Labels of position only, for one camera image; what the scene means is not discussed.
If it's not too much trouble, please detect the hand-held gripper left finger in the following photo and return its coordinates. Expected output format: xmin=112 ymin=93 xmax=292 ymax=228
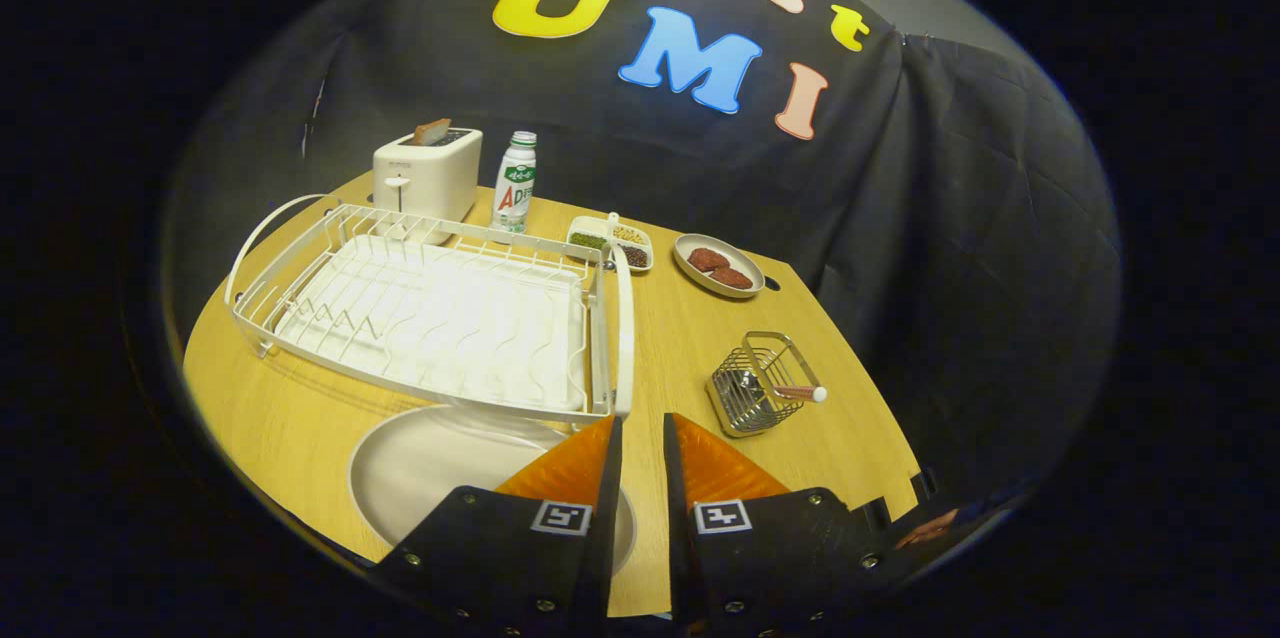
xmin=370 ymin=415 xmax=626 ymax=638

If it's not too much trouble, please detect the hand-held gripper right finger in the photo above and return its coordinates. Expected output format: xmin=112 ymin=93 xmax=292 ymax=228
xmin=663 ymin=412 xmax=901 ymax=638

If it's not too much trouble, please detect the beige round plate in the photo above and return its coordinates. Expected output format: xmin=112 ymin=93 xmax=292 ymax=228
xmin=350 ymin=405 xmax=638 ymax=574

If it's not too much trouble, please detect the metal wire basket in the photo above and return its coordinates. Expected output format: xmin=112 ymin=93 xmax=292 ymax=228
xmin=705 ymin=331 xmax=823 ymax=439

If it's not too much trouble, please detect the striped handle spoon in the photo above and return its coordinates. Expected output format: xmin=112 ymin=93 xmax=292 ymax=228
xmin=725 ymin=368 xmax=829 ymax=409

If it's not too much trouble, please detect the white wire dish rack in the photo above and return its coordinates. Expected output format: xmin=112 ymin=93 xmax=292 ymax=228
xmin=225 ymin=195 xmax=636 ymax=424

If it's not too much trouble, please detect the beige plate with meat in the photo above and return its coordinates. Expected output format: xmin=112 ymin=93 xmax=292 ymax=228
xmin=673 ymin=233 xmax=767 ymax=300

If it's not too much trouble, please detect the white divided bean dish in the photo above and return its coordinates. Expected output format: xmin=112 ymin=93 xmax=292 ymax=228
xmin=566 ymin=212 xmax=655 ymax=273

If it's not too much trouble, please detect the white green drink bottle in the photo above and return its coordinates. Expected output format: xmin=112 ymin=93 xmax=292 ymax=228
xmin=492 ymin=130 xmax=538 ymax=235

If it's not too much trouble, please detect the white toaster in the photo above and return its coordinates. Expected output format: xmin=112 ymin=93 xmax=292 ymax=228
xmin=373 ymin=126 xmax=483 ymax=246

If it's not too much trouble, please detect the black backdrop cloth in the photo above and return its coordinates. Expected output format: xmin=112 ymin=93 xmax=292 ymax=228
xmin=165 ymin=0 xmax=1121 ymax=519

